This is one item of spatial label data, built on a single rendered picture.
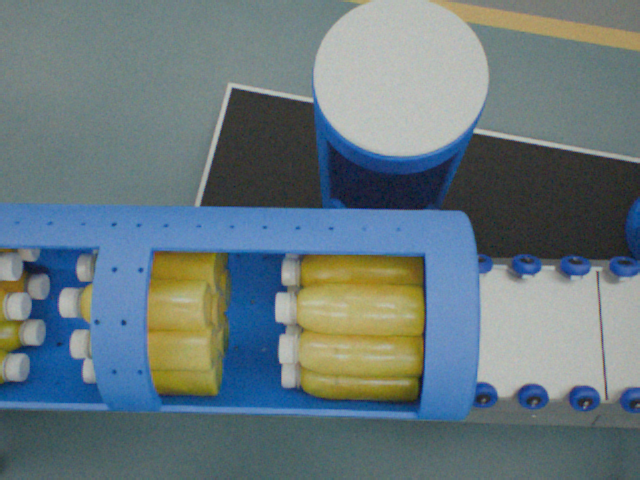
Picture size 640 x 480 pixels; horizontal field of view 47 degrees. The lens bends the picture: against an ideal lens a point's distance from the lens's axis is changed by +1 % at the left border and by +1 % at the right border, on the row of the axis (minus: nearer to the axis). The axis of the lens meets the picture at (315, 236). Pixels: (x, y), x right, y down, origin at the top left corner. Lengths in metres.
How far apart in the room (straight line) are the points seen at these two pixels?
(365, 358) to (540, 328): 0.35
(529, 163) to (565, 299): 0.95
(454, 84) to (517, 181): 0.95
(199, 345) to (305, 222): 0.22
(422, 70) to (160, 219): 0.49
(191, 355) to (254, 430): 1.13
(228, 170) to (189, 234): 1.17
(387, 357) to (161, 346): 0.30
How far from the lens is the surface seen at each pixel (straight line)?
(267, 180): 2.08
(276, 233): 0.93
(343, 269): 0.98
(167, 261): 1.01
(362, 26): 1.24
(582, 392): 1.17
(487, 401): 1.16
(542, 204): 2.12
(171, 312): 0.96
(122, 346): 0.93
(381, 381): 1.03
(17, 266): 1.12
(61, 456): 2.24
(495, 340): 1.21
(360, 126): 1.16
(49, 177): 2.40
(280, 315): 0.96
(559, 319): 1.24
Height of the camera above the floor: 2.10
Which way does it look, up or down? 75 degrees down
